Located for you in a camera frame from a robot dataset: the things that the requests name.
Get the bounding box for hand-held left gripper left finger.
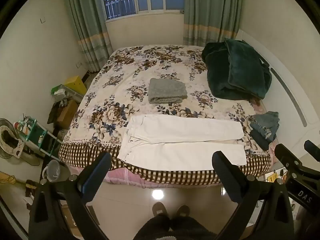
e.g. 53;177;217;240
29;151;112;240

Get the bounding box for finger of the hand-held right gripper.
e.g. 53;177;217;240
304;140;320;159
274;143;303;175

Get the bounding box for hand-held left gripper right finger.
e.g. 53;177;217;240
212;151;295;240

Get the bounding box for white pants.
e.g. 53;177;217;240
117;114;247;170

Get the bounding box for pink striped mattress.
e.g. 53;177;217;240
104;167;225;188

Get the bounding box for dark blue folded jeans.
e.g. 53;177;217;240
250;129;271;151

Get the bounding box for light blue denim jeans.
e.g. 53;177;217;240
249;111;280;140

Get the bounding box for brown slipper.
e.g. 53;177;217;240
176;205;190;220
152;202;170;221

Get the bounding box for cardboard box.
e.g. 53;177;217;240
57;99;78;130

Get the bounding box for teal shelf rack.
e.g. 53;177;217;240
14;116;63;162

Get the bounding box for person's legs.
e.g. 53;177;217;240
132;215;218;240

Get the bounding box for floral bed sheet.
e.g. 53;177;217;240
59;45;273;186

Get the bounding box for green and white packaging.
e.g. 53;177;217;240
51;84;84;103

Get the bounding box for white headboard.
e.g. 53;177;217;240
235;29;320;155

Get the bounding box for floor fan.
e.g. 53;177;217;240
0;118;40;167

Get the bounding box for yellow box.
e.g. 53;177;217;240
64;76;88;95

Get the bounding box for dark green plush blanket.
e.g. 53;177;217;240
201;38;272;100

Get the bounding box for folded grey towel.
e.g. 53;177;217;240
148;78;188;105

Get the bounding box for green striped curtain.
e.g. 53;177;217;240
183;0;243;47
62;0;113;72

